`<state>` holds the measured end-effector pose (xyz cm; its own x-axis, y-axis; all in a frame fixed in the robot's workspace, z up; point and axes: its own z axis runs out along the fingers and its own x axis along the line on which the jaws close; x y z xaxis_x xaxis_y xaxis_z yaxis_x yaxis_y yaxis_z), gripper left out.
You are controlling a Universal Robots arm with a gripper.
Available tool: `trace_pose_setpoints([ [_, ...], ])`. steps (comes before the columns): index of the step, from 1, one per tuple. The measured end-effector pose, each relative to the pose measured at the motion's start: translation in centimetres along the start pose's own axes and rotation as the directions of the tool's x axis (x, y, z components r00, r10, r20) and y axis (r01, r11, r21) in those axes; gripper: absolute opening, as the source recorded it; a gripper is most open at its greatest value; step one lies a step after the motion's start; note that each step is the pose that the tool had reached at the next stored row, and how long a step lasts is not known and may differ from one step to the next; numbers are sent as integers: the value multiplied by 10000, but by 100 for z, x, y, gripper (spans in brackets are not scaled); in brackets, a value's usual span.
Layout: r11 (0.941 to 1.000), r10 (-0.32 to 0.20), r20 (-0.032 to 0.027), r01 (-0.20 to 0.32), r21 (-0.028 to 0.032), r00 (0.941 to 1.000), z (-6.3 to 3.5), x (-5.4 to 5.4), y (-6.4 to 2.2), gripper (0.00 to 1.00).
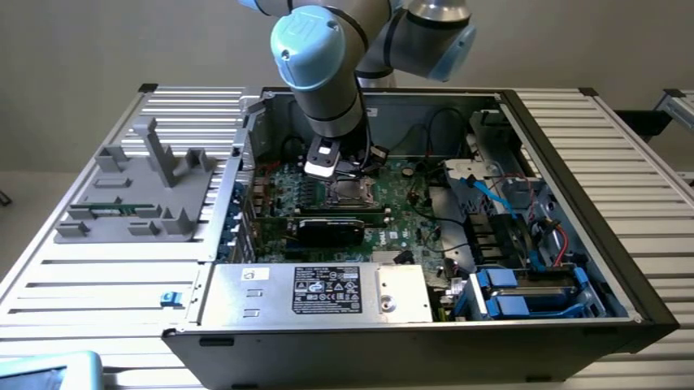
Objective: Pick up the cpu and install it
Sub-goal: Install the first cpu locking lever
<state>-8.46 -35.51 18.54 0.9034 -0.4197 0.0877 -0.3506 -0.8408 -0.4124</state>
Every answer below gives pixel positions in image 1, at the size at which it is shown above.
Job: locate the grey part rack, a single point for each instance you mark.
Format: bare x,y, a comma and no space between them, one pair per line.
135,195

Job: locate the open black PC case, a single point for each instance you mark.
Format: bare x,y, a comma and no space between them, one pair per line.
412,227

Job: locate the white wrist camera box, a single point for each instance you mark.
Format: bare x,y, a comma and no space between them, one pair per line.
323,158

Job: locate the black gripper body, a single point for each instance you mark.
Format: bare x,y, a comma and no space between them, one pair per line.
362,162

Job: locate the blue plastic clip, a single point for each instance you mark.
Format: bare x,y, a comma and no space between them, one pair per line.
170,300

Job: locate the silver power supply unit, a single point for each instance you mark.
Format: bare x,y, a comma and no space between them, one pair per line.
319,293

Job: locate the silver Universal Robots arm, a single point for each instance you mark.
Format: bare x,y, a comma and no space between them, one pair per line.
325,73

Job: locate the teal device corner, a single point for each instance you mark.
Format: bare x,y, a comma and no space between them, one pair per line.
49,371

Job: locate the green motherboard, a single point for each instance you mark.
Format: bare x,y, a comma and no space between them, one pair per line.
396,211

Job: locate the CPU socket with metal frame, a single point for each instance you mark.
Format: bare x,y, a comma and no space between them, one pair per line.
353,191

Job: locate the black graphics card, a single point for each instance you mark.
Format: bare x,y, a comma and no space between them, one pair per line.
330,232

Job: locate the black RAM slot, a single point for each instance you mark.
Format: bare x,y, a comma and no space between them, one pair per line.
342,211

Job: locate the green RAM stick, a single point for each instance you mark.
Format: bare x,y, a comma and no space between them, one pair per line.
113,208

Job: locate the blue disk bay caddy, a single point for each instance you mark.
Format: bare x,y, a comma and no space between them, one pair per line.
532,292

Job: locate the silver heatsink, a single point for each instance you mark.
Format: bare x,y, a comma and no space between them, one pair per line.
389,256

